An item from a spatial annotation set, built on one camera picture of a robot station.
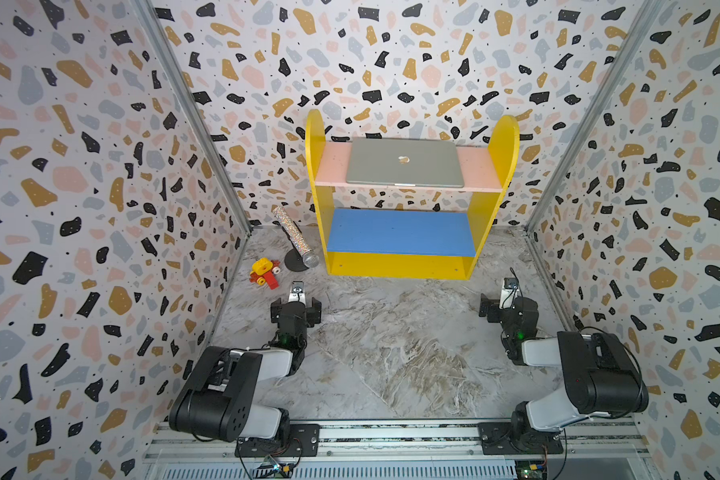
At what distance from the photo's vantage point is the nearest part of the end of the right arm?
87cm

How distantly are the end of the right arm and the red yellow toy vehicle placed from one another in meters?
0.69

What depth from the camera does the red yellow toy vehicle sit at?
41.1 inches
